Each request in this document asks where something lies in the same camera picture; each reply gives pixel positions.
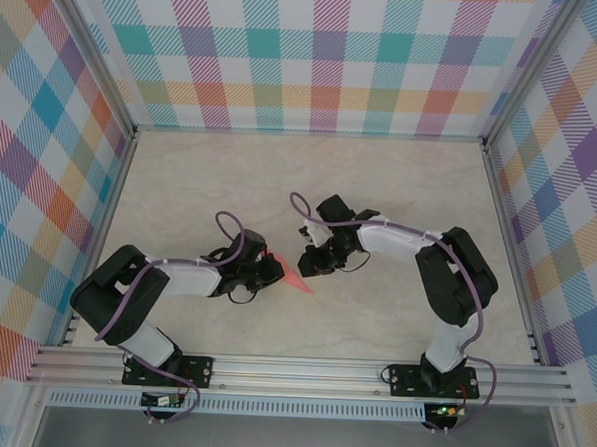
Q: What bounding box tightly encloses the aluminium side rail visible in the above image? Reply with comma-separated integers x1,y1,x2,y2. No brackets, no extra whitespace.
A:
470,145,557,368
60,126,140,351

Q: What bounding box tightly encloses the thin aluminium back rail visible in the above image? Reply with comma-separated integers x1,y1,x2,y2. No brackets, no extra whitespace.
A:
132,119,489,150

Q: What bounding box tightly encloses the grey metal panel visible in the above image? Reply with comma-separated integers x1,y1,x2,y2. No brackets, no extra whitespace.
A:
30,402,569,447

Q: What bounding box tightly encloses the purple cable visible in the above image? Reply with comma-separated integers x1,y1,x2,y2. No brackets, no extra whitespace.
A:
89,203,249,430
277,191,509,438

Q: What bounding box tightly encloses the slotted grey cable duct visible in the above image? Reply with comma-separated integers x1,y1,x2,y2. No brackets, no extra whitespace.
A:
48,383,428,425

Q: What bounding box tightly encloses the pink paper sheet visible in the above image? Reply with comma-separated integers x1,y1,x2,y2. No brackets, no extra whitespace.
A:
266,251,318,295

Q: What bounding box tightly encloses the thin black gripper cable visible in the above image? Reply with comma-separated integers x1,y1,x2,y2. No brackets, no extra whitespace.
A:
333,249,372,276
226,284,262,308

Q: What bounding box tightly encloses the aluminium frame post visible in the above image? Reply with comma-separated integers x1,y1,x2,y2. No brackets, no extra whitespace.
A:
480,0,582,159
32,0,145,141

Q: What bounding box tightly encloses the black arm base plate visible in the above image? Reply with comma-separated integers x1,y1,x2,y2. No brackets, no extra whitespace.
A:
388,361,481,402
122,352,215,390

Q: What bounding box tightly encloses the long aluminium frame rail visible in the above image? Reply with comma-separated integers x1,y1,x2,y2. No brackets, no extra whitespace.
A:
24,338,580,412

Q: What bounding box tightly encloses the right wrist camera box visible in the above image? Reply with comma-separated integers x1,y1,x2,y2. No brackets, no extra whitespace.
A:
296,221,330,249

